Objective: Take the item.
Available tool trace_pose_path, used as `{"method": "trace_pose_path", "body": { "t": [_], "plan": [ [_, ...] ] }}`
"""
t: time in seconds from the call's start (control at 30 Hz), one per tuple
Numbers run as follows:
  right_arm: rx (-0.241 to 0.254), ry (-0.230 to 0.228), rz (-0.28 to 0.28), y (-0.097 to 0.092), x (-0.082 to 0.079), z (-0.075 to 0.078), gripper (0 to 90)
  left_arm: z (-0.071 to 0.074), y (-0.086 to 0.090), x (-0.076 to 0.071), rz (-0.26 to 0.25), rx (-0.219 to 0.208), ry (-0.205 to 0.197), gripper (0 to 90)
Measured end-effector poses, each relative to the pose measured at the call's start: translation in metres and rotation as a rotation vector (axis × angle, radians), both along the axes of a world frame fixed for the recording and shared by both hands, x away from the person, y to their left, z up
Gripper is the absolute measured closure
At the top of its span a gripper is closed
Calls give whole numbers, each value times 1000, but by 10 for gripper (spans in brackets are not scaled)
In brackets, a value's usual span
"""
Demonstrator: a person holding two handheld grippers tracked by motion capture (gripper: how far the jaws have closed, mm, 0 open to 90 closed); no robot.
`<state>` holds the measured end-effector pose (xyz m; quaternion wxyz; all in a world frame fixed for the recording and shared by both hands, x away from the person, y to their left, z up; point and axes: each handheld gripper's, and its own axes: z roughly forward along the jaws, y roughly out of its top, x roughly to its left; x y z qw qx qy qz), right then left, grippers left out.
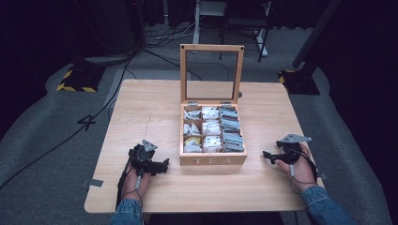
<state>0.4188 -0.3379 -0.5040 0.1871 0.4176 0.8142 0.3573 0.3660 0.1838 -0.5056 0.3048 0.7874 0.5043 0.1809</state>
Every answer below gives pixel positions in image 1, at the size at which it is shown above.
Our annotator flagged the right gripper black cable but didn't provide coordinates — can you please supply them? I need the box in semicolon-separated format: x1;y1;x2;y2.
283;145;319;195

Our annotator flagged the black stand with striped base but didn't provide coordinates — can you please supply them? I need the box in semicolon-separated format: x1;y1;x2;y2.
56;0;107;94

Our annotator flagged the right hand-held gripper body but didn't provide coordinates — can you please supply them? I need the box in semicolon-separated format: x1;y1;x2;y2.
275;133;313;166

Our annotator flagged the long black floor cable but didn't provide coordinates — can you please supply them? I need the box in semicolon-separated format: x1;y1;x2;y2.
0;46;139;191

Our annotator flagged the pile of white tea packets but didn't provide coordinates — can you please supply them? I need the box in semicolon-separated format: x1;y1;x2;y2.
183;106;222;154

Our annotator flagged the grey tape strip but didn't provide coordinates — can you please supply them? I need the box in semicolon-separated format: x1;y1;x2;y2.
82;178;104;188

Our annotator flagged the person's left hand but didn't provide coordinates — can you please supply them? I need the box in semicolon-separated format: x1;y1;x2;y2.
120;164;152;203

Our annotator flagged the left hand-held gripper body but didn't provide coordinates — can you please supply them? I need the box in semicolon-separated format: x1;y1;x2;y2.
128;139;160;176

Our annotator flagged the white desk frame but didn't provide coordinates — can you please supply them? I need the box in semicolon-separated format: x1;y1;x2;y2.
191;0;269;58

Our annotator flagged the black metal chair frame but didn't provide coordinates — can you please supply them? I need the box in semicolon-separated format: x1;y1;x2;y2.
218;0;272;63

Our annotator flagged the black stand with slanted pole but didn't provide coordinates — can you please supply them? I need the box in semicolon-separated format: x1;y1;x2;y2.
278;0;344;96

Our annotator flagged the wooden tea box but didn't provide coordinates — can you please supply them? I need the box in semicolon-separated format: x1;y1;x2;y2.
178;43;249;167

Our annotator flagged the row of grey tea packets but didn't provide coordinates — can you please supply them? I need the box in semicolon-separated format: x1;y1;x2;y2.
218;104;245;154

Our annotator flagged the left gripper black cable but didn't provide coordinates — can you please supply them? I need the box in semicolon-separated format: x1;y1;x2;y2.
115;151;145;210

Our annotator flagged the person's right hand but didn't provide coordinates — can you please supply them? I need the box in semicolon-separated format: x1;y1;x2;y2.
274;142;319;194

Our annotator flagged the yellow tea bag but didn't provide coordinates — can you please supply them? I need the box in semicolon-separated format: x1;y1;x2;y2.
184;136;202;148

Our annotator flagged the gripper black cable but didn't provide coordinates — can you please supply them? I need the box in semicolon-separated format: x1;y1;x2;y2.
115;151;145;210
283;145;319;195

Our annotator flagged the bundle of floor cables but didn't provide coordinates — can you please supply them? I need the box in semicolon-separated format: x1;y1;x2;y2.
142;22;205;82

